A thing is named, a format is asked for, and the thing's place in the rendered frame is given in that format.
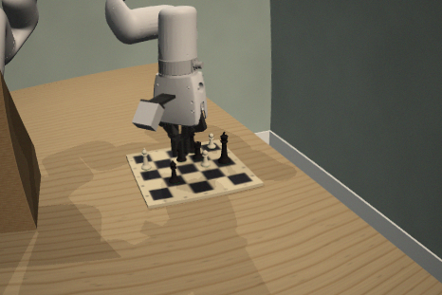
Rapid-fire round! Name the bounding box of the chessboard with cream and black squares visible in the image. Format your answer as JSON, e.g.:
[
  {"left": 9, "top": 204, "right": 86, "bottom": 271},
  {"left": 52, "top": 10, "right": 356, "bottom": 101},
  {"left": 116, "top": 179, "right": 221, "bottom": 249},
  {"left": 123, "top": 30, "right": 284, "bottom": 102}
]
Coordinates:
[{"left": 126, "top": 139, "right": 264, "bottom": 209}]

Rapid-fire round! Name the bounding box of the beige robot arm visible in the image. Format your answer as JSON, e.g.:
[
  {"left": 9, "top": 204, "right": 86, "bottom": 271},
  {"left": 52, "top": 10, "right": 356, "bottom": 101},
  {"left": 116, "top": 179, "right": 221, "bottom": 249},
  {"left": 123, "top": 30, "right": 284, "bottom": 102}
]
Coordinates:
[{"left": 0, "top": 0, "right": 204, "bottom": 131}]

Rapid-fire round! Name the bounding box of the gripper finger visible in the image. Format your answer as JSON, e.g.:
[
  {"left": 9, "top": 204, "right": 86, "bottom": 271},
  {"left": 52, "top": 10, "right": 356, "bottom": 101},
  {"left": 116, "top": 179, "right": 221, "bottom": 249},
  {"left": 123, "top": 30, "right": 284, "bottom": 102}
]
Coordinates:
[
  {"left": 158, "top": 122, "right": 181, "bottom": 157},
  {"left": 178, "top": 109, "right": 207, "bottom": 158}
]

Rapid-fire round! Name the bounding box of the white pawn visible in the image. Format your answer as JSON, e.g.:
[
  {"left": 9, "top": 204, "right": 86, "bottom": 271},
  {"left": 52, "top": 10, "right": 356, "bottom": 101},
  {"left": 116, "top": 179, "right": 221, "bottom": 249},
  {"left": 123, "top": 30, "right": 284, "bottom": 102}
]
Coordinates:
[
  {"left": 207, "top": 133, "right": 215, "bottom": 149},
  {"left": 201, "top": 150, "right": 211, "bottom": 167}
]

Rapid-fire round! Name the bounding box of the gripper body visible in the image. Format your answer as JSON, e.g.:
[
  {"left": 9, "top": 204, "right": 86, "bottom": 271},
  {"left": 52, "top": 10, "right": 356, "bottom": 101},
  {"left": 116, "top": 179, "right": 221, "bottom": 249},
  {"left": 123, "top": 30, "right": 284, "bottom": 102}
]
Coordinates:
[{"left": 154, "top": 71, "right": 208, "bottom": 127}]

